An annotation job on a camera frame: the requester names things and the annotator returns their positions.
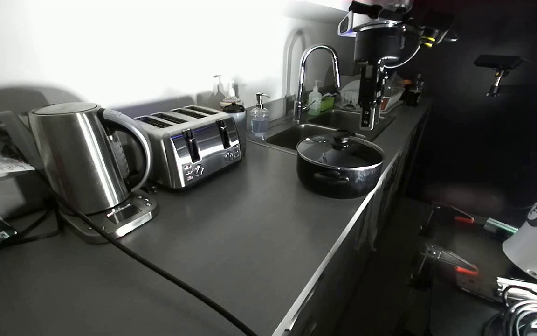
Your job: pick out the dish rack with dishes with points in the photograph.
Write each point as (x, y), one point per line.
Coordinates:
(395, 94)

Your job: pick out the green dish soap bottle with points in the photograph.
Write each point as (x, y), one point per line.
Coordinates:
(313, 104)

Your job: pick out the stainless steel electric kettle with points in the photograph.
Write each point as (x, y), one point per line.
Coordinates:
(79, 160)

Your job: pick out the dark lidded jar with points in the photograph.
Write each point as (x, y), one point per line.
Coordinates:
(235, 115)

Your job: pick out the black camera on stand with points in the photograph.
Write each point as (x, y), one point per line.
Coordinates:
(496, 63)

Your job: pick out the black cooking pot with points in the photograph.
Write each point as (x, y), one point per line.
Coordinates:
(336, 184)

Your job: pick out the clear spray bottle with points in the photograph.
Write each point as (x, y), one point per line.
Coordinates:
(218, 94)

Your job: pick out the clear pump soap bottle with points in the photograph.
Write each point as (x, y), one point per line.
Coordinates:
(259, 122)

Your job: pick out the glass pot lid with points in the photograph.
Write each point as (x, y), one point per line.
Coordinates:
(354, 156)

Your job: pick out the steel kitchen sink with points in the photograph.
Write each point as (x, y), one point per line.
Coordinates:
(293, 135)

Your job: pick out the dark small bottle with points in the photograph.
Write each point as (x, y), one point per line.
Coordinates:
(412, 93)

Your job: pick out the stainless steel four-slot toaster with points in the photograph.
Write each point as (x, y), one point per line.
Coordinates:
(187, 147)

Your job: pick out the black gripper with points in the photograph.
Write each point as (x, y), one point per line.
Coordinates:
(373, 85)

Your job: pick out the grey chair back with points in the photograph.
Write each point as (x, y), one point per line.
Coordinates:
(23, 98)

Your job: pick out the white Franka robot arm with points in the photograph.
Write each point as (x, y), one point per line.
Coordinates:
(381, 40)

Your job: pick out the steel kettle base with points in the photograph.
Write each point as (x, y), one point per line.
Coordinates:
(125, 216)

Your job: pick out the chrome gooseneck faucet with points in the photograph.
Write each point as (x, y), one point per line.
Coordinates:
(302, 68)

